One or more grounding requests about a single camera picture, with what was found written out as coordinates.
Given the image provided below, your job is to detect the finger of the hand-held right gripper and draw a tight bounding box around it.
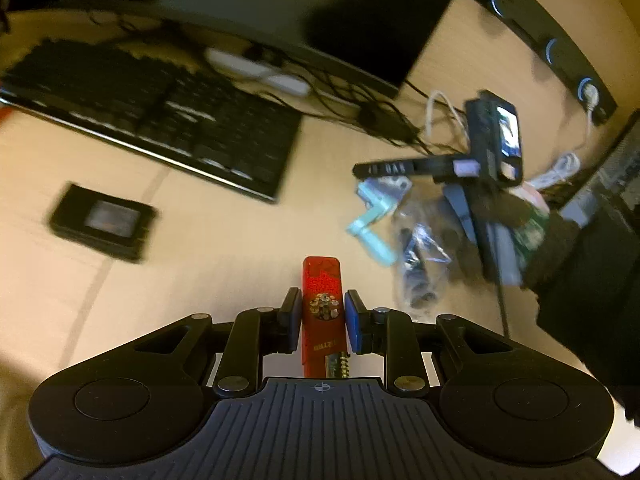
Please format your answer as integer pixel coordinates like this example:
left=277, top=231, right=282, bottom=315
left=353, top=156, right=455, bottom=179

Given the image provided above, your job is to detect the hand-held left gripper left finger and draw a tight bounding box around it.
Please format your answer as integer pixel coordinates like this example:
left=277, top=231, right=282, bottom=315
left=135, top=287, right=303, bottom=400

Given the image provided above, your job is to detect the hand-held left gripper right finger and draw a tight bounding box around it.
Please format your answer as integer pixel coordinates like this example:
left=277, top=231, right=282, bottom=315
left=344, top=290, right=511, bottom=400

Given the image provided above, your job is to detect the red patterned box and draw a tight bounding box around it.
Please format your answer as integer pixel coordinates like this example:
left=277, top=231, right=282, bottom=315
left=300, top=256, right=352, bottom=379

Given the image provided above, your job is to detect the clear bag of black parts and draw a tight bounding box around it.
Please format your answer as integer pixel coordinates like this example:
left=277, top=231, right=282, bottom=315
left=394, top=197, right=463, bottom=312

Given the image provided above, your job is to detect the green pink packet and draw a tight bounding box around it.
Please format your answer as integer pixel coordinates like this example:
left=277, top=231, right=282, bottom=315
left=515, top=184, right=551, bottom=257

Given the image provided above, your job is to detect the black computer case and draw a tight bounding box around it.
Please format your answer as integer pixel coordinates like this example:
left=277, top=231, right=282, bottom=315
left=559, top=110, right=640, bottom=243

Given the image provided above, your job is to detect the white power strip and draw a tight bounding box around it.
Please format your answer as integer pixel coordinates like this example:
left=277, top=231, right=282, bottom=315
left=206, top=49, right=312, bottom=97

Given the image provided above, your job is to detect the black computer monitor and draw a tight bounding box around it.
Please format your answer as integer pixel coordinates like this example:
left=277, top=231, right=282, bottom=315
left=65, top=0, right=459, bottom=102

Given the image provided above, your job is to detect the small black case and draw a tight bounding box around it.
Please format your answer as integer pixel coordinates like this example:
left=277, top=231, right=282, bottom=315
left=48, top=182, right=159, bottom=264

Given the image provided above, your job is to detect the black keyboard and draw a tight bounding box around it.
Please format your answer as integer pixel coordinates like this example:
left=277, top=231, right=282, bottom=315
left=0, top=39, right=304, bottom=204

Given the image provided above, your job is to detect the light teal plastic bracket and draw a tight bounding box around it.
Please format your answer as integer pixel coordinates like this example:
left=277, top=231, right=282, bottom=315
left=346, top=179, right=414, bottom=267

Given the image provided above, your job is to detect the black cable tangle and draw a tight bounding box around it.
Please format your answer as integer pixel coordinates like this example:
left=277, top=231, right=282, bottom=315
left=277, top=52, right=436, bottom=157

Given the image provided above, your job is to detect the white cable loop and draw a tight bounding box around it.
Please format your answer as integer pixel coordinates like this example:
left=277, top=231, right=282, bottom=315
left=426, top=91, right=472, bottom=152

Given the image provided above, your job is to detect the white power plug with cable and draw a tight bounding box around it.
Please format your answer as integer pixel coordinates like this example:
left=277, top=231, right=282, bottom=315
left=530, top=82, right=604, bottom=192

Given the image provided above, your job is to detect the black wall socket panel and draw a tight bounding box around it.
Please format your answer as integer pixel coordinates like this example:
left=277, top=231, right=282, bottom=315
left=459, top=0, right=619, bottom=125

